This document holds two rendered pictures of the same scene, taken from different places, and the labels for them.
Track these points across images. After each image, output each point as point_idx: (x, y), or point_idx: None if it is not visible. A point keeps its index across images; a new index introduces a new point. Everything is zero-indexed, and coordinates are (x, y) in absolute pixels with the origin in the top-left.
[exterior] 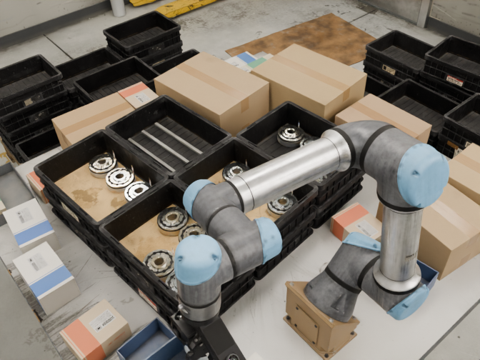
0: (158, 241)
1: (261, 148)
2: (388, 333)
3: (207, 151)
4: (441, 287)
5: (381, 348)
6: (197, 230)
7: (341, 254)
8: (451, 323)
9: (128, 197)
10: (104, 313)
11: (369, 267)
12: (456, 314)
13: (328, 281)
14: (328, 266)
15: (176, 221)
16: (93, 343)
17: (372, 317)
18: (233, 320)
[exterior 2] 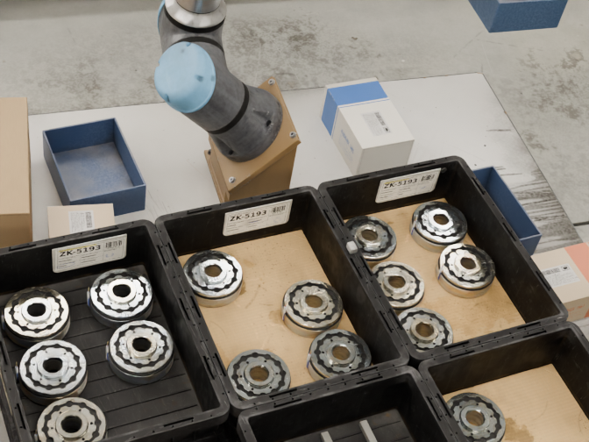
0: (456, 323)
1: (197, 346)
2: (161, 138)
3: (315, 392)
4: (37, 149)
5: (186, 130)
6: (388, 284)
7: (226, 81)
8: (72, 113)
9: (499, 414)
10: (555, 284)
11: (212, 40)
12: (55, 117)
13: (252, 96)
14: (240, 106)
15: (418, 318)
16: (573, 252)
17: (166, 160)
18: None
